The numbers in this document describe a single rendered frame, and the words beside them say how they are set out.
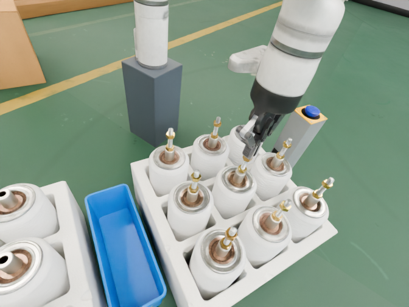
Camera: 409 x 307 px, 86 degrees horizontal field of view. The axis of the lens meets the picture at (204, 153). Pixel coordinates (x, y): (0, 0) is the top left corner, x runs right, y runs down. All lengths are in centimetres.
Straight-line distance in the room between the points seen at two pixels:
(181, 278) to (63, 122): 79
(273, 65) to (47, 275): 45
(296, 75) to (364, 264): 70
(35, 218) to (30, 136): 57
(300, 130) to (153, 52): 48
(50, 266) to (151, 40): 58
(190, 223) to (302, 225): 24
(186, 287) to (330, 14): 46
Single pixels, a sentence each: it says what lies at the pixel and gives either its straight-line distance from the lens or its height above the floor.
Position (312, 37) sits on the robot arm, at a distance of 30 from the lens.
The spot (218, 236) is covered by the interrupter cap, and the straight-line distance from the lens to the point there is 43.
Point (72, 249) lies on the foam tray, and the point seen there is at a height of 18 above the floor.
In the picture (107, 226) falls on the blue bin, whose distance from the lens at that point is 72.
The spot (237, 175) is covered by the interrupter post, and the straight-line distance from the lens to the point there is 49.
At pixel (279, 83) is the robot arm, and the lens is 32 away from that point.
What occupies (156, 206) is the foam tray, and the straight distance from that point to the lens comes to 53.
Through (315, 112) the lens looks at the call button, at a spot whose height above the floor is 33.
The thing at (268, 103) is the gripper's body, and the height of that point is 48.
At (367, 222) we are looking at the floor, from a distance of 101.
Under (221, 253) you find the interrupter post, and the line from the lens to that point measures 41.
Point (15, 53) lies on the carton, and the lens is 127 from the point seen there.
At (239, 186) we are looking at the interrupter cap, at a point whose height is 25.
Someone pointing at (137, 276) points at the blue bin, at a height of 0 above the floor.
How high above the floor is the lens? 65
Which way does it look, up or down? 47 degrees down
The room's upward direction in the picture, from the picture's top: 12 degrees clockwise
